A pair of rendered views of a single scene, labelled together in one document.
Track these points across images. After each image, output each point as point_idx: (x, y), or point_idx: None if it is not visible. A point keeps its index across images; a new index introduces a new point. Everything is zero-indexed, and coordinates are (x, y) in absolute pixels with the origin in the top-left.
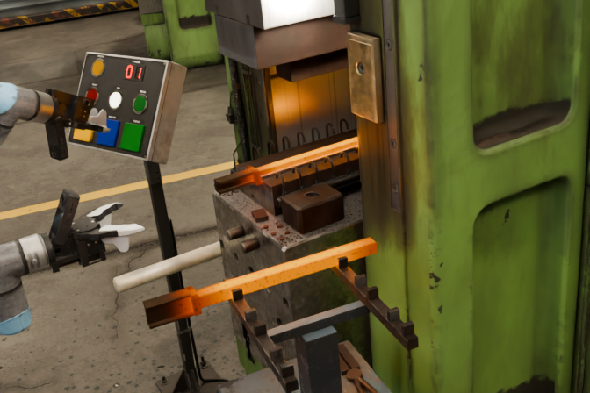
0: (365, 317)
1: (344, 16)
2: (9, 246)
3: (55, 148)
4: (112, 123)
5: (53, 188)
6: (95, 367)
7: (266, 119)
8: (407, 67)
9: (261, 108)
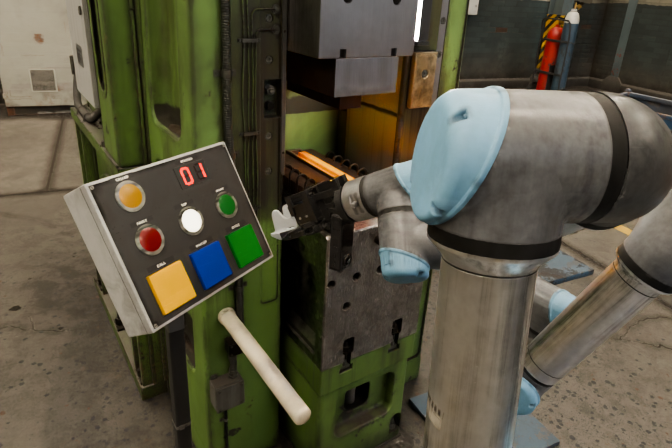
0: None
1: (427, 39)
2: (542, 280)
3: (349, 252)
4: (213, 247)
5: None
6: None
7: (282, 168)
8: (446, 65)
9: (267, 163)
